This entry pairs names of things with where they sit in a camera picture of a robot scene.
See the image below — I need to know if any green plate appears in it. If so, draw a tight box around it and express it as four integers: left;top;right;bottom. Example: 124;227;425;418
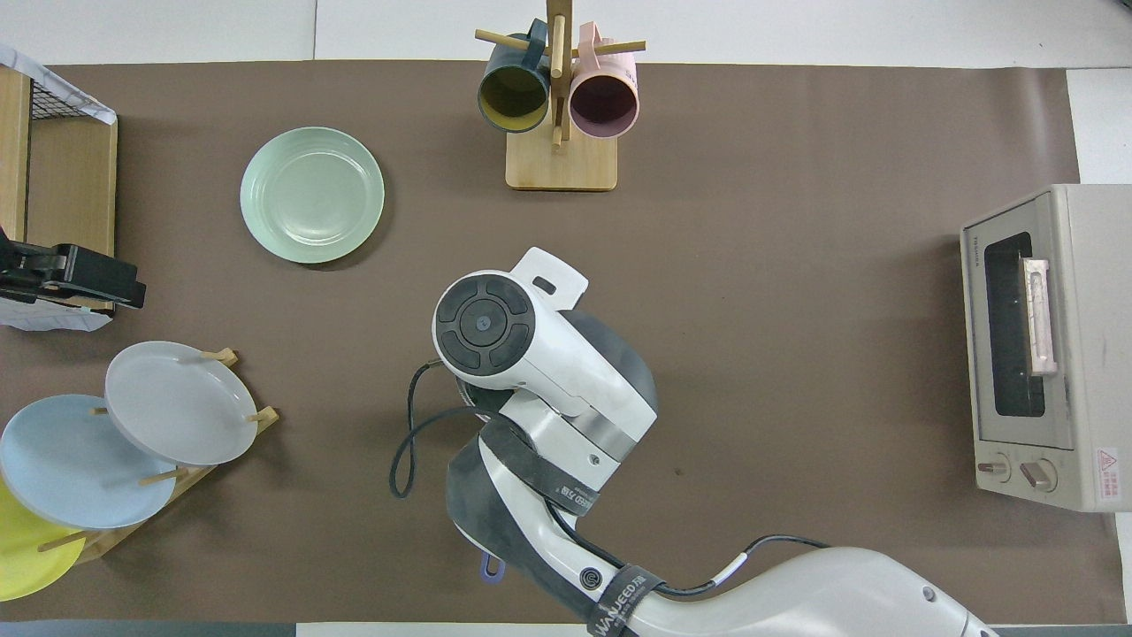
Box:
240;127;386;265

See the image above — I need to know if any beige toaster oven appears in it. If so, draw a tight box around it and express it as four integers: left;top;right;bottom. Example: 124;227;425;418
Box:
960;183;1132;514

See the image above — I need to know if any yellow plate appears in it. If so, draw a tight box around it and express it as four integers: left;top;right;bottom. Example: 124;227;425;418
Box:
0;478;87;602

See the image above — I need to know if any brown table mat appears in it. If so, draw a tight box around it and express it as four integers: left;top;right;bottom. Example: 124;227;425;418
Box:
0;60;1124;623

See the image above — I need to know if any grey plate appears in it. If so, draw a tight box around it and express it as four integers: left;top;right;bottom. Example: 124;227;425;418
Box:
104;341;259;467

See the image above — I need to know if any wooden plate rack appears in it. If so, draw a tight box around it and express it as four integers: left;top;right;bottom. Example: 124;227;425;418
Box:
37;348;280;565

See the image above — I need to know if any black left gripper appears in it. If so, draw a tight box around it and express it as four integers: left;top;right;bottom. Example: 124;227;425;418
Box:
0;226;148;311

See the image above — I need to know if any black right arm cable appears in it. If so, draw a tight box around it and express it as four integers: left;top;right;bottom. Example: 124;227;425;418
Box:
389;358;832;595

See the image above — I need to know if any dark blue mug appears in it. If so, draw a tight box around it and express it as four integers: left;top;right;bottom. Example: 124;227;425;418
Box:
478;19;552;134

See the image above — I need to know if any white patterned cloth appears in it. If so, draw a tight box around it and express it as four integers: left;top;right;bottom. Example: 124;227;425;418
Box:
0;44;118;126
0;296;114;334

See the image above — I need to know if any wooden mug tree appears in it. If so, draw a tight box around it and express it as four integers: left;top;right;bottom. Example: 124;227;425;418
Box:
474;0;646;192

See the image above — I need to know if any black wire basket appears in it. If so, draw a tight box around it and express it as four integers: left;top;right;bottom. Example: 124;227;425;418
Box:
29;78;96;121

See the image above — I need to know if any light blue plate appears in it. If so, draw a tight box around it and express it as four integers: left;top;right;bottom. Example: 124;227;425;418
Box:
0;395;178;530

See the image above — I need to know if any pink mug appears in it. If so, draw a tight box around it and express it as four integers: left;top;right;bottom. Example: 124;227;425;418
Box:
569;22;639;140

